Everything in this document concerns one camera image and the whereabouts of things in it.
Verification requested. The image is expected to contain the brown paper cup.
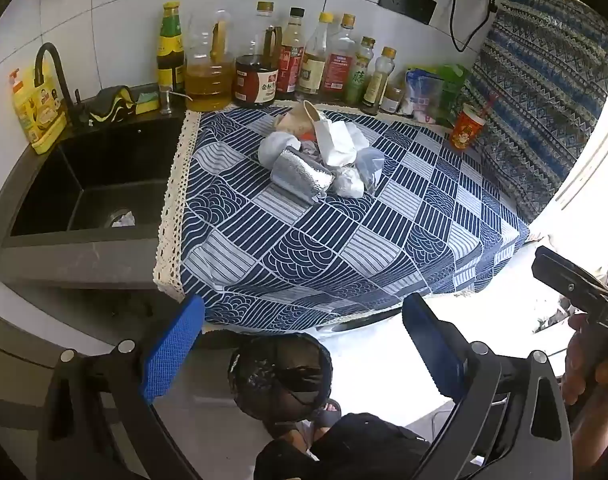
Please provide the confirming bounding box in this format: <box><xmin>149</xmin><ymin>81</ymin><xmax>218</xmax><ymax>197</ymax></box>
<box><xmin>276</xmin><ymin>100</ymin><xmax>331</xmax><ymax>138</ymax></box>

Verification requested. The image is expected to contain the silver foil bag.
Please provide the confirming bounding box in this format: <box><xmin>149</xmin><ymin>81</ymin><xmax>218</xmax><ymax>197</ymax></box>
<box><xmin>270</xmin><ymin>146</ymin><xmax>335</xmax><ymax>204</ymax></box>

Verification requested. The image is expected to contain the yellow dish soap pouch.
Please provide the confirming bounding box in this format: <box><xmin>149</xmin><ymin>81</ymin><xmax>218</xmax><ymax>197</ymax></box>
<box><xmin>8</xmin><ymin>62</ymin><xmax>69</xmax><ymax>156</ymax></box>

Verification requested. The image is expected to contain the plastic wrapped tissue ball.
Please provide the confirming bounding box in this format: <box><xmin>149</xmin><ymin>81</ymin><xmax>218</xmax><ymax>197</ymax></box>
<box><xmin>332</xmin><ymin>166</ymin><xmax>366</xmax><ymax>199</ymax></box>

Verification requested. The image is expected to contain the green plastic bag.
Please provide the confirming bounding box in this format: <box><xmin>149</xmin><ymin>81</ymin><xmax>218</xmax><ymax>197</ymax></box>
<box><xmin>409</xmin><ymin>63</ymin><xmax>470</xmax><ymax>112</ymax></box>

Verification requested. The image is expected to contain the blue striped patterned cloth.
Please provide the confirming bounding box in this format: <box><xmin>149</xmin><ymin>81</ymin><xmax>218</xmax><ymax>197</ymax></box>
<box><xmin>456</xmin><ymin>0</ymin><xmax>608</xmax><ymax>227</ymax></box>

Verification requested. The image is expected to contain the black wall socket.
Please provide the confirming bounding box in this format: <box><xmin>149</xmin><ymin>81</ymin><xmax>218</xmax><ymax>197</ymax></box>
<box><xmin>378</xmin><ymin>0</ymin><xmax>439</xmax><ymax>26</ymax></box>

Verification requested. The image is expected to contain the clear plastic bag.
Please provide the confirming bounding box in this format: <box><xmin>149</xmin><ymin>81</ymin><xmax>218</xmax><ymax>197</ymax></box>
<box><xmin>355</xmin><ymin>146</ymin><xmax>385</xmax><ymax>193</ymax></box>

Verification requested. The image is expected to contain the black sink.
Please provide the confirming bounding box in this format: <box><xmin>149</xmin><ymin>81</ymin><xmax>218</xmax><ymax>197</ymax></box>
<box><xmin>4</xmin><ymin>110</ymin><xmax>187</xmax><ymax>249</ymax></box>

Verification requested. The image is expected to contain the black cap red label bottle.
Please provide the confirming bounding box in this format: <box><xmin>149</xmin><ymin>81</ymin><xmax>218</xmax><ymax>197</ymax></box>
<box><xmin>275</xmin><ymin>7</ymin><xmax>306</xmax><ymax>101</ymax></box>

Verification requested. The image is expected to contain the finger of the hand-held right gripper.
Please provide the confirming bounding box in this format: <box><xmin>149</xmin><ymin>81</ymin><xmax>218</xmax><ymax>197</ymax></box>
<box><xmin>532</xmin><ymin>246</ymin><xmax>608</xmax><ymax>308</ymax></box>

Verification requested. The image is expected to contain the metal soap pump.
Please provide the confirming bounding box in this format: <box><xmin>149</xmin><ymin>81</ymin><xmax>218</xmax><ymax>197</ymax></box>
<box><xmin>159</xmin><ymin>85</ymin><xmax>193</xmax><ymax>114</ymax></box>

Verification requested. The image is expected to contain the black yellow cloth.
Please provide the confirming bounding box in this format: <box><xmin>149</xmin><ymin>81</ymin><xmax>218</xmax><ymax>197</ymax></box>
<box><xmin>86</xmin><ymin>85</ymin><xmax>137</xmax><ymax>124</ymax></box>

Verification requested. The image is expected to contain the black faucet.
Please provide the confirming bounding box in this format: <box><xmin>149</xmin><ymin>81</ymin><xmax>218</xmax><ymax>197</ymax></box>
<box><xmin>34</xmin><ymin>42</ymin><xmax>92</xmax><ymax>129</ymax></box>

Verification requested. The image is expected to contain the dark soy sauce jug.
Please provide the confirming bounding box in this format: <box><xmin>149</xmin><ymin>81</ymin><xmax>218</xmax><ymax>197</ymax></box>
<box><xmin>233</xmin><ymin>1</ymin><xmax>281</xmax><ymax>107</ymax></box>

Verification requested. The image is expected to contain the blue white patterned tablecloth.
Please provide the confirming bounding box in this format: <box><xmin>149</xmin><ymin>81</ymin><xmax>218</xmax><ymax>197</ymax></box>
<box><xmin>153</xmin><ymin>100</ymin><xmax>532</xmax><ymax>333</ymax></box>

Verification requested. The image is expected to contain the red paper cup with straw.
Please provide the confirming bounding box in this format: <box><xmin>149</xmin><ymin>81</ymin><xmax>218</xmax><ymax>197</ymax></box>
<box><xmin>450</xmin><ymin>92</ymin><xmax>499</xmax><ymax>152</ymax></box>

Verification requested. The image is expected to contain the squashed white paper cup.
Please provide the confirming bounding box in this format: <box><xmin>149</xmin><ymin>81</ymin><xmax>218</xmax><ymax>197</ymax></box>
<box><xmin>311</xmin><ymin>118</ymin><xmax>358</xmax><ymax>167</ymax></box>

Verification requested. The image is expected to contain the green label oil bottle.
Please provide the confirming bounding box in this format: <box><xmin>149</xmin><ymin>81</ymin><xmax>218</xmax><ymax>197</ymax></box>
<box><xmin>345</xmin><ymin>36</ymin><xmax>377</xmax><ymax>106</ymax></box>

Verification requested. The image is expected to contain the yellow green sponge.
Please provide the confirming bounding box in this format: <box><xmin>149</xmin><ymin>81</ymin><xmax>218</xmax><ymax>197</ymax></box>
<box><xmin>134</xmin><ymin>89</ymin><xmax>161</xmax><ymax>116</ymax></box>

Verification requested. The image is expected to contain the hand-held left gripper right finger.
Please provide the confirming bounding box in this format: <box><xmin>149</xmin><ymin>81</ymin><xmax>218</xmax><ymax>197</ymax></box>
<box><xmin>401</xmin><ymin>292</ymin><xmax>574</xmax><ymax>480</ymax></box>

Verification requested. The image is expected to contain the crumpled white tissue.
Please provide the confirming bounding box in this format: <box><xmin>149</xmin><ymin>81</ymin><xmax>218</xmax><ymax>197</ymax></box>
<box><xmin>344</xmin><ymin>121</ymin><xmax>371</xmax><ymax>152</ymax></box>

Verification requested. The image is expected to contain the black cable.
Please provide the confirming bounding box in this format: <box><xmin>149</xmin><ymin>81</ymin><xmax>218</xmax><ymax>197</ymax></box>
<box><xmin>450</xmin><ymin>0</ymin><xmax>497</xmax><ymax>54</ymax></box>

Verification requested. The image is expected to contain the person's black clothing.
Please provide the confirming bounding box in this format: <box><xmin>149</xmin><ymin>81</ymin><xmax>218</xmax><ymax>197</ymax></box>
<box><xmin>254</xmin><ymin>412</ymin><xmax>433</xmax><ymax>480</ymax></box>

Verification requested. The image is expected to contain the large cooking oil jug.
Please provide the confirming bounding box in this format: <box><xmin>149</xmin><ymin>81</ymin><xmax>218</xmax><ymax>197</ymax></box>
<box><xmin>184</xmin><ymin>10</ymin><xmax>235</xmax><ymax>112</ymax></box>

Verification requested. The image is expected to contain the white towel wad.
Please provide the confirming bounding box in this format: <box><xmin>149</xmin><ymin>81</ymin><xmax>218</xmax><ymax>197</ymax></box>
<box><xmin>259</xmin><ymin>131</ymin><xmax>301</xmax><ymax>169</ymax></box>

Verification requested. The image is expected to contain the yellow cap red label bottle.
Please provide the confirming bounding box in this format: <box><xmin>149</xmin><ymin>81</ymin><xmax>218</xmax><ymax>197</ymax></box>
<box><xmin>321</xmin><ymin>14</ymin><xmax>359</xmax><ymax>103</ymax></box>

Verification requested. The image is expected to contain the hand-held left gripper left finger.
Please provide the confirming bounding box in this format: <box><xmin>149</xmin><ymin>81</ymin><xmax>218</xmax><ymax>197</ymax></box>
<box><xmin>36</xmin><ymin>294</ymin><xmax>207</xmax><ymax>480</ymax></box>

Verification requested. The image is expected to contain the small seasoning jar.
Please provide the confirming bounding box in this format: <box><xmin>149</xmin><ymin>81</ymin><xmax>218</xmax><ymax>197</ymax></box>
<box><xmin>381</xmin><ymin>82</ymin><xmax>405</xmax><ymax>115</ymax></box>

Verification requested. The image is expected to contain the person's right hand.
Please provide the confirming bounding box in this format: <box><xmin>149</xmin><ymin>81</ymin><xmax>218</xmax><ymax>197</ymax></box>
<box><xmin>562</xmin><ymin>311</ymin><xmax>608</xmax><ymax>406</ymax></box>

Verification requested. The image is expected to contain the clear vinegar bottle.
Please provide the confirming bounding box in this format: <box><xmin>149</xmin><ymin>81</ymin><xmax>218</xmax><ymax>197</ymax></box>
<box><xmin>298</xmin><ymin>12</ymin><xmax>334</xmax><ymax>104</ymax></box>

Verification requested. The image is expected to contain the small yellow cap bottle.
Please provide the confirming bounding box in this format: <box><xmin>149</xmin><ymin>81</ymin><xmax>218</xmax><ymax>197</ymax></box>
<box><xmin>361</xmin><ymin>46</ymin><xmax>397</xmax><ymax>115</ymax></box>

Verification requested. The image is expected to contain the black bag lined trash bin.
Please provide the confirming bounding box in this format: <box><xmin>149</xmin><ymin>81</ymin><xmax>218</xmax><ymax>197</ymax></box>
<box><xmin>227</xmin><ymin>332</ymin><xmax>333</xmax><ymax>423</ymax></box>

